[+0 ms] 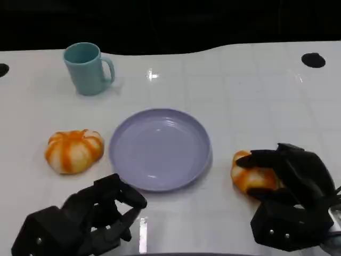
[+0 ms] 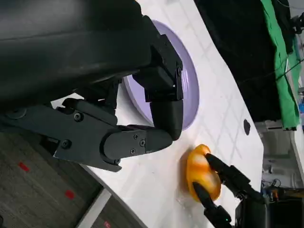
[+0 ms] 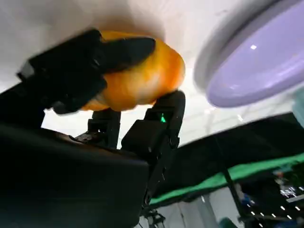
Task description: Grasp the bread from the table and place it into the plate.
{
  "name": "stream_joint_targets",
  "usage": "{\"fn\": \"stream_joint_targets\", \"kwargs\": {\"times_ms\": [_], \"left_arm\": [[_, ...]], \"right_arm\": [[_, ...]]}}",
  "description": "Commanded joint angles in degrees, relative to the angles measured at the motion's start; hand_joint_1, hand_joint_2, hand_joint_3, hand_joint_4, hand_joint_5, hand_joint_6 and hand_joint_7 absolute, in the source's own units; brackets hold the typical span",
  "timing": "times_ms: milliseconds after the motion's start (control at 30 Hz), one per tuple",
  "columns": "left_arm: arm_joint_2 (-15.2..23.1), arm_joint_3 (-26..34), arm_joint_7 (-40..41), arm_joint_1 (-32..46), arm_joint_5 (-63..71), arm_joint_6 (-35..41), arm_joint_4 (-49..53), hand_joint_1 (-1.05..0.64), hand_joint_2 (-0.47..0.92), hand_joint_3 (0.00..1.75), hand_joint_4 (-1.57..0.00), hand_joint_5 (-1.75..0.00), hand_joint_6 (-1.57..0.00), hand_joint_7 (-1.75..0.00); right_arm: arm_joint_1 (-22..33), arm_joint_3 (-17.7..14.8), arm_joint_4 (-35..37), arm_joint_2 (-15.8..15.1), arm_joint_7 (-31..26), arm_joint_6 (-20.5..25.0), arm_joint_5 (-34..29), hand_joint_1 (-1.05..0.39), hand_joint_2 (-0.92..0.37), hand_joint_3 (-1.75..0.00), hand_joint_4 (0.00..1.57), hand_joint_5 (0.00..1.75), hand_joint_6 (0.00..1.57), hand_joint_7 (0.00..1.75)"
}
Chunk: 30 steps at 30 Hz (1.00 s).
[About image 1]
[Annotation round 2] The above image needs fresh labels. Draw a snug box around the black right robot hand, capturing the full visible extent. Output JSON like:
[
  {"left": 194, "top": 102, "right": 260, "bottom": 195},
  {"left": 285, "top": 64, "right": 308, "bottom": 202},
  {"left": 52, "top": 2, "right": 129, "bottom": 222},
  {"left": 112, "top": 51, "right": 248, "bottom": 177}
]
[{"left": 236, "top": 142, "right": 337, "bottom": 209}]

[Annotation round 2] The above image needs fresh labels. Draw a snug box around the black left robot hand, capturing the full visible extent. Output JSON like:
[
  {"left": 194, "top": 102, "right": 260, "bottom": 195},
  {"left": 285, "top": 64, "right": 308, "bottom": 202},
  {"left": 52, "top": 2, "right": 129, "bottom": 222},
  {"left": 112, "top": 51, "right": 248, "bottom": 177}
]
[{"left": 61, "top": 173, "right": 148, "bottom": 256}]

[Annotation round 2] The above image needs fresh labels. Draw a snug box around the orange white toy bread roll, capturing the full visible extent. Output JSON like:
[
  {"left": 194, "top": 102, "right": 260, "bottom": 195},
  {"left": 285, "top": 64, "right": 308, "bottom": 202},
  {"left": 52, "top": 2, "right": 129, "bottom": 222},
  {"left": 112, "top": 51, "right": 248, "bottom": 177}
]
[
  {"left": 230, "top": 150, "right": 283, "bottom": 193},
  {"left": 44, "top": 129, "right": 105, "bottom": 175}
]

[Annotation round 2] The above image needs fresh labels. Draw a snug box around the lilac plate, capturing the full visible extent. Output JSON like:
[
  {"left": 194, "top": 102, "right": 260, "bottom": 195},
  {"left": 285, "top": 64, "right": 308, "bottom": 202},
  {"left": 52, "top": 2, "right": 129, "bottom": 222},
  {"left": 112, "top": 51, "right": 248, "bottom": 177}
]
[{"left": 108, "top": 108, "right": 213, "bottom": 192}]

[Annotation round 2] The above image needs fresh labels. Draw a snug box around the pale green mug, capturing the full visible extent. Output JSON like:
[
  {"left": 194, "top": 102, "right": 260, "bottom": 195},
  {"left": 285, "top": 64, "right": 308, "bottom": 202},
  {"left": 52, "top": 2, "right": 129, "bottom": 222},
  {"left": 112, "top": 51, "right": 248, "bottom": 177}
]
[{"left": 63, "top": 42, "right": 116, "bottom": 96}]

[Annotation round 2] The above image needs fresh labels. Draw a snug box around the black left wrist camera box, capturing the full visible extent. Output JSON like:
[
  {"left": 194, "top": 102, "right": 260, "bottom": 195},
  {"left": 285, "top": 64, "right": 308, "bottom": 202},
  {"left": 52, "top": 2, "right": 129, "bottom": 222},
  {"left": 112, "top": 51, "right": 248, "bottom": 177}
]
[{"left": 10, "top": 205, "right": 80, "bottom": 256}]

